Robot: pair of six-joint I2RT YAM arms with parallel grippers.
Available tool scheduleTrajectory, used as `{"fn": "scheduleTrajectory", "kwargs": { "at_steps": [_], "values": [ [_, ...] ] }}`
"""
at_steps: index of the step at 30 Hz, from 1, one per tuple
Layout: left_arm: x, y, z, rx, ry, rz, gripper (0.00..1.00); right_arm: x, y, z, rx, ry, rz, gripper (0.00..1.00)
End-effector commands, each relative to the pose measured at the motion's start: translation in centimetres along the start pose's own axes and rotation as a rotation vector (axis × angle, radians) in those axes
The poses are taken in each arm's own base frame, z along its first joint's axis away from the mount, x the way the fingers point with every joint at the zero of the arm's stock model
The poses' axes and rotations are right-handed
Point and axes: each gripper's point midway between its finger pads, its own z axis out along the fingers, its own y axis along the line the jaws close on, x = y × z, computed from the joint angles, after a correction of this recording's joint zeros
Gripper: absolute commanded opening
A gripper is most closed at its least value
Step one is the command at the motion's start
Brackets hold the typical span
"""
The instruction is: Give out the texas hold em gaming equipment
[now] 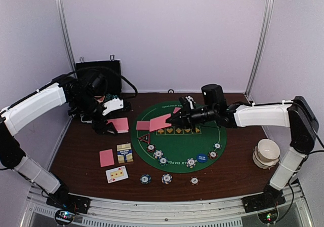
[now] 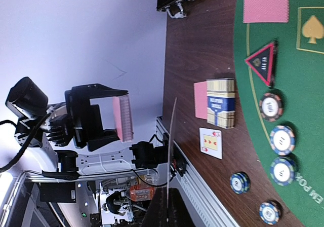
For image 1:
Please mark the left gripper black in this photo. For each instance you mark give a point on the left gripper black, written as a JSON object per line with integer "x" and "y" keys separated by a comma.
{"x": 100, "y": 128}

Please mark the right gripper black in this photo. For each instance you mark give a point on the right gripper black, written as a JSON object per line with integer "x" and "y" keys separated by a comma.
{"x": 186, "y": 118}

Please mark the red-backed card deck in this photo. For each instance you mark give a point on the red-backed card deck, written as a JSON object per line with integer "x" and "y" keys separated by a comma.
{"x": 120, "y": 124}

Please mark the face-down cards blue button player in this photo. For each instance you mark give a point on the face-down cards blue button player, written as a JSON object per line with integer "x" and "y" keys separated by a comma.
{"x": 159, "y": 122}

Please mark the face-down burn card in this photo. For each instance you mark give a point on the face-down burn card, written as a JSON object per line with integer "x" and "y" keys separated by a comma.
{"x": 106, "y": 158}

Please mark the red checkered playing card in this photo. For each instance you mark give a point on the red checkered playing card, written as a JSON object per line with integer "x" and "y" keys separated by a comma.
{"x": 142, "y": 125}

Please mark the triangular black red dealer button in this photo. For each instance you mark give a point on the triangular black red dealer button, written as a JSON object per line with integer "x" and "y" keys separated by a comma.
{"x": 145, "y": 138}

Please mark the face-up ten of hearts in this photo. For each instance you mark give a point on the face-up ten of hearts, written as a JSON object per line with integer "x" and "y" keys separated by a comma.
{"x": 116, "y": 174}

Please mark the brown orange chip stack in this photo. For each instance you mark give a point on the brown orange chip stack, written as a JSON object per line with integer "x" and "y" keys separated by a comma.
{"x": 194, "y": 181}

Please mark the blue tan chip stack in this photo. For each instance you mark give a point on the blue tan chip stack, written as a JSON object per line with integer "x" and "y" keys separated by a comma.
{"x": 166, "y": 178}

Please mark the blue green chip stack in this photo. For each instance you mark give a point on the blue green chip stack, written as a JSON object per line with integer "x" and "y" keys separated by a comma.
{"x": 145, "y": 179}

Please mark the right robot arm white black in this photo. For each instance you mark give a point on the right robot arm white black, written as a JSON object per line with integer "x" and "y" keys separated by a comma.
{"x": 293, "y": 114}

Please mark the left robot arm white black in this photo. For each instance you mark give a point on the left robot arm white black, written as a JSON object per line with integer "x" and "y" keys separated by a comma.
{"x": 81, "y": 96}

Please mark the round green poker mat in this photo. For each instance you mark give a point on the round green poker mat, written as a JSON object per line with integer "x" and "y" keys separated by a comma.
{"x": 178, "y": 145}

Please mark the blue yellow card box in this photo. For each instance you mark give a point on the blue yellow card box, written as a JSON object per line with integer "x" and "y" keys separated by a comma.
{"x": 124, "y": 153}

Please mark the blue small blind button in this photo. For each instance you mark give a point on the blue small blind button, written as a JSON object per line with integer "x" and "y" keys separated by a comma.
{"x": 202, "y": 158}

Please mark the black poker chip case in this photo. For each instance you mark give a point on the black poker chip case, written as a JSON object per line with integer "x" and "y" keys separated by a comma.
{"x": 101, "y": 70}

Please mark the stacked white bowls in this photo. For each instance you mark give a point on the stacked white bowls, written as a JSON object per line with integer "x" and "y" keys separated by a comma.
{"x": 266, "y": 154}

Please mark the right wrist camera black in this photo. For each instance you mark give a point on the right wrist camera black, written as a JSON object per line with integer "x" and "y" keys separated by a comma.
{"x": 214, "y": 97}

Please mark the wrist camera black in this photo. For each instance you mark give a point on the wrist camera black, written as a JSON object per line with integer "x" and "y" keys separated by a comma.
{"x": 214, "y": 97}
{"x": 96, "y": 83}

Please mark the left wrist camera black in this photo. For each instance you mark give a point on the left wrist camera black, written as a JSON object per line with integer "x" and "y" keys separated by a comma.
{"x": 96, "y": 83}

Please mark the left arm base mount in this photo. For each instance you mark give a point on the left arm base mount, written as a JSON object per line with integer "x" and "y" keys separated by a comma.
{"x": 67, "y": 212}

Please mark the aluminium front rail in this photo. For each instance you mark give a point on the aluminium front rail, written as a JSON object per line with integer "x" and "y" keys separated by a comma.
{"x": 218, "y": 212}

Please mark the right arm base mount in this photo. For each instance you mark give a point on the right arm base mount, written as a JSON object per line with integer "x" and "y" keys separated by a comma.
{"x": 265, "y": 207}

